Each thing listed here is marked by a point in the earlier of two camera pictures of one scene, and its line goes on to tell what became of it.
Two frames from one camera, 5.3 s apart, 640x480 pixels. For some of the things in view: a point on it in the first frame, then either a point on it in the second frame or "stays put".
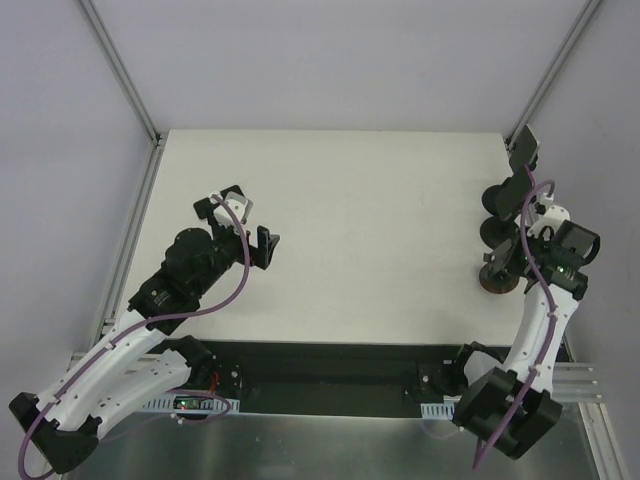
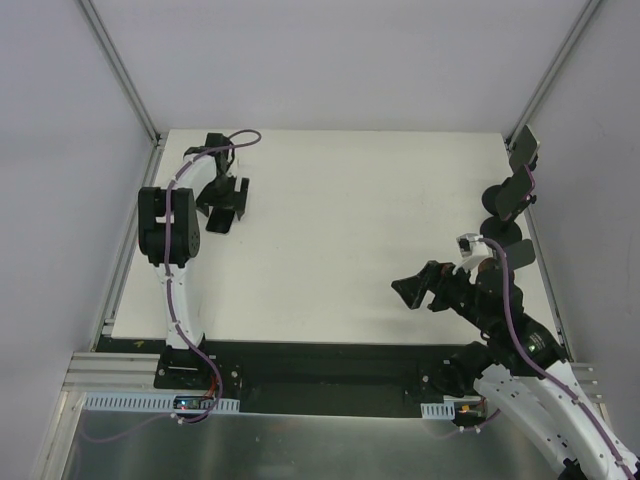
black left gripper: (254, 244) to (227, 195)
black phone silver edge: (524, 150) stays put
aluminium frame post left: (119, 68) stays put
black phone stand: (495, 231) stays put
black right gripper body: (511, 195) to (435, 289)
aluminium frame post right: (570, 42) stays put
